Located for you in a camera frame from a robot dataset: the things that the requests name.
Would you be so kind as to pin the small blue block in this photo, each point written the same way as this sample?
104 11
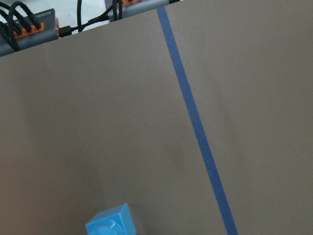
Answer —
113 221

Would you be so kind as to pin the upper grey usb hub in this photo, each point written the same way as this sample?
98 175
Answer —
134 7

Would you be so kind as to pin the grey usb hub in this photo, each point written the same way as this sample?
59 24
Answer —
47 32
134 7

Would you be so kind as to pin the lower grey usb hub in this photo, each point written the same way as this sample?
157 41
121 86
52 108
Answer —
47 32

